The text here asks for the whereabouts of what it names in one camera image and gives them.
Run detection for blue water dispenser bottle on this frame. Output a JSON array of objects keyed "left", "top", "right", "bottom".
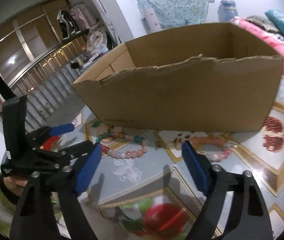
[{"left": 217, "top": 0, "right": 238, "bottom": 23}]

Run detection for pink orange bead bracelet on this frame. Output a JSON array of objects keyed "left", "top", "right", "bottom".
[{"left": 189, "top": 135, "right": 234, "bottom": 162}]

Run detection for multicolour bead bracelet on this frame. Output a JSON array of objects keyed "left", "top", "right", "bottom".
[{"left": 95, "top": 130, "right": 149, "bottom": 159}]

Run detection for brown cardboard box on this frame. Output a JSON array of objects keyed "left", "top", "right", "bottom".
[{"left": 73, "top": 23, "right": 283, "bottom": 132}]

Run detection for person left hand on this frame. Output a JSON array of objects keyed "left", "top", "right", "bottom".
[{"left": 3, "top": 176, "right": 28, "bottom": 196}]

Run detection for hanging clothes on rack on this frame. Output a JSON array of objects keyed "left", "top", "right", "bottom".
[{"left": 57, "top": 3, "right": 97, "bottom": 40}]

